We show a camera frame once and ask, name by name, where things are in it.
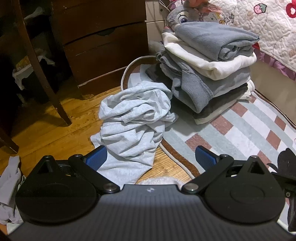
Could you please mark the folded dark grey garment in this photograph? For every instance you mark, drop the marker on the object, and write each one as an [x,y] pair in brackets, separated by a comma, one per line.
[222,100]

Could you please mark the striped rug with pink blocks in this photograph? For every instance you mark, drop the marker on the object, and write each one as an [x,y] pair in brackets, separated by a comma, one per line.
[242,129]

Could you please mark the crumpled grey cloth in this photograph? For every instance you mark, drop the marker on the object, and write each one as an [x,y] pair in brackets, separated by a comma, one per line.
[10,185]

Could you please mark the white fluffy cloth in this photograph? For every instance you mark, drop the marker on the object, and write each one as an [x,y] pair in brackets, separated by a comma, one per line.
[159,180]

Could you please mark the folded blue-grey garment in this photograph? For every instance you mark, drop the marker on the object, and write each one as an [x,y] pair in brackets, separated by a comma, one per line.
[208,37]

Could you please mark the beige bed frame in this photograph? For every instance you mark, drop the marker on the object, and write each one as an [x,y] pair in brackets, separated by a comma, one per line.
[272,88]

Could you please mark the light grey printed sweatshirt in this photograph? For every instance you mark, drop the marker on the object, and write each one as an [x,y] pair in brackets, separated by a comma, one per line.
[131,120]

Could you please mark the grey plush toy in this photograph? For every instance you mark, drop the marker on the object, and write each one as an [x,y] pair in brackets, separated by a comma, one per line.
[182,15]

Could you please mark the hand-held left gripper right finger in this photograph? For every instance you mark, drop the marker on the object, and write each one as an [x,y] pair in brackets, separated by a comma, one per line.
[204,158]

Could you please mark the folded grey knit sweater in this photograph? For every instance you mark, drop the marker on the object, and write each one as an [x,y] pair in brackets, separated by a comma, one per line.
[192,88]

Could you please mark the white quilted bedspread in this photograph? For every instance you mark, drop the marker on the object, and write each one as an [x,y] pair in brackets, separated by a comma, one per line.
[266,27]

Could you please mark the folded light grey garment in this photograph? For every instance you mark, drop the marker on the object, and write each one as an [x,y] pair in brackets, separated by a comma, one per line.
[227,81]

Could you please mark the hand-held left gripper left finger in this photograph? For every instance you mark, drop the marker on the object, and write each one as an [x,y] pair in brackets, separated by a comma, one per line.
[96,158]

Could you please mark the dark wooden furniture leg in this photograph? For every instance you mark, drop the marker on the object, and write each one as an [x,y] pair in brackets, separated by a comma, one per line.
[8,141]
[44,76]

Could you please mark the dark wooden dresser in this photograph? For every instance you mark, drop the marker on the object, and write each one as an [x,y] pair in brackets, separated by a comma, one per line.
[104,53]

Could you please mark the cream white cabinet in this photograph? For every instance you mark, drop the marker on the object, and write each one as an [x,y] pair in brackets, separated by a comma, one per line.
[155,30]

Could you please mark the folded white ribbed garment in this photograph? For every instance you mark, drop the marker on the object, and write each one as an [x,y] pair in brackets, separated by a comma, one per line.
[222,67]

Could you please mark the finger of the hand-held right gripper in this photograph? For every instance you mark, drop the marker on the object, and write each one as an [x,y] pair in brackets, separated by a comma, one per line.
[285,179]

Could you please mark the white plastic object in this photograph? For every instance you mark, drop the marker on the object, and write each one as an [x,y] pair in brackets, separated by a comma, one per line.
[23,71]

